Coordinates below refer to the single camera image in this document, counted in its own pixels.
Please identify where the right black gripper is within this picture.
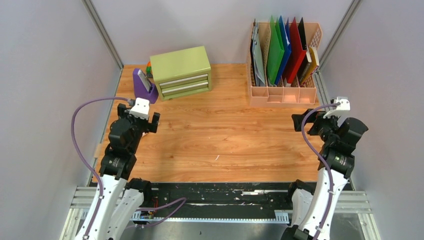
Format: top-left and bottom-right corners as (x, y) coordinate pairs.
(291, 107), (341, 144)

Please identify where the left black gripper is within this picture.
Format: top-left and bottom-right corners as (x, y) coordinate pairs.
(117, 103), (159, 152)

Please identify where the purple stapler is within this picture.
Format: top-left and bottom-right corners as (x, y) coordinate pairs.
(132, 68), (159, 104)

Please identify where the grey clipboard with papers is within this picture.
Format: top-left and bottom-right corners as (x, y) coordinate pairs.
(250, 19), (266, 87)

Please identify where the green drawer cabinet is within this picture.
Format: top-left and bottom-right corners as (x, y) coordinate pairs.
(150, 46), (212, 101)

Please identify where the red plastic folder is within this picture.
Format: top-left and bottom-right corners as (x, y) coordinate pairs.
(283, 17), (298, 87)

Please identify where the green plastic folder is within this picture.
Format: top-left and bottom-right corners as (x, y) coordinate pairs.
(266, 16), (285, 86)

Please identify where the blue plastic folder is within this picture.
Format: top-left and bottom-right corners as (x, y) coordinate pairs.
(274, 16), (292, 86)

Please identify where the black paperback book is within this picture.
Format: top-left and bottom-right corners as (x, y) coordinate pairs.
(294, 17), (309, 81)

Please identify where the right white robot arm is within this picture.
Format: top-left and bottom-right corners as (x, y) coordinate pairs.
(281, 106), (369, 240)

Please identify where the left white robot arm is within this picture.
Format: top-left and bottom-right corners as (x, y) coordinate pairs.
(75, 98), (160, 240)

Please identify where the pink file organizer rack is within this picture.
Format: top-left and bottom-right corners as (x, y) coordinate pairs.
(245, 22), (322, 109)

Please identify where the orange tape dispenser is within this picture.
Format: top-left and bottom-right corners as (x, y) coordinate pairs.
(145, 61), (153, 79)

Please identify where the yellow book in rack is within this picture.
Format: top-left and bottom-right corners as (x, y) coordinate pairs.
(300, 46), (320, 87)

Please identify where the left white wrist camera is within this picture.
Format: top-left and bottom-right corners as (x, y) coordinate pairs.
(129, 97), (150, 120)

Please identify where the black mounting base rail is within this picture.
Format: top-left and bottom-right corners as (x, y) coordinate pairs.
(131, 182), (294, 224)

